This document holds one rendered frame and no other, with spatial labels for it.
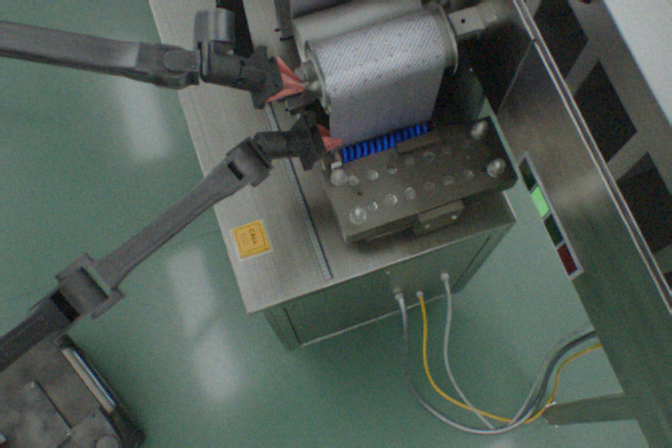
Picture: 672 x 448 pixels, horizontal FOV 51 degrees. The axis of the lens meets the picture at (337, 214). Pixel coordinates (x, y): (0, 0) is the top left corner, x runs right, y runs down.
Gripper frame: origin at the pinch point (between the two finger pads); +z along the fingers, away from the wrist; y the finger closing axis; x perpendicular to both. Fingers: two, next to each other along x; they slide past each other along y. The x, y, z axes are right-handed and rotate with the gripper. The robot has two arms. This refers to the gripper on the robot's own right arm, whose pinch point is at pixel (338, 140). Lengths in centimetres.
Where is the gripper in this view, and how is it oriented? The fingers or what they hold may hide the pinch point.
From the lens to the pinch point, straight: 152.2
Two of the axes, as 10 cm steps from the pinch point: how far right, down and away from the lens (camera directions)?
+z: 8.2, -1.2, 5.6
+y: 3.3, 9.0, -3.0
